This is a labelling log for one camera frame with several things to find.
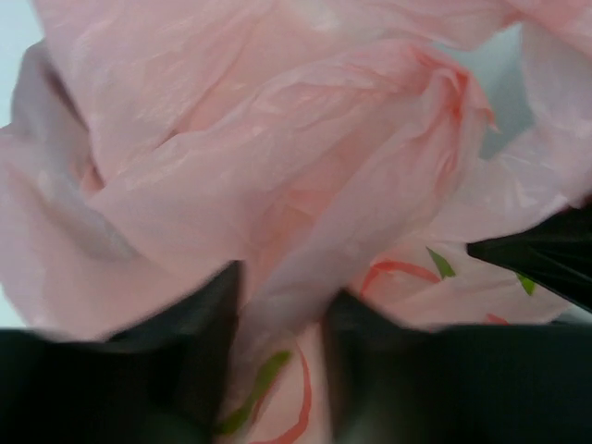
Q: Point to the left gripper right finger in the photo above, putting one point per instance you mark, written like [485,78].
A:
[465,384]

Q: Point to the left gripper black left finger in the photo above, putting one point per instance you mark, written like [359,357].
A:
[160,381]

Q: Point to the pink plastic bag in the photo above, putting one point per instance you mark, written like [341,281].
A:
[320,142]

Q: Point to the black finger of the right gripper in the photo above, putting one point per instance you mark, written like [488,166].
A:
[555,254]

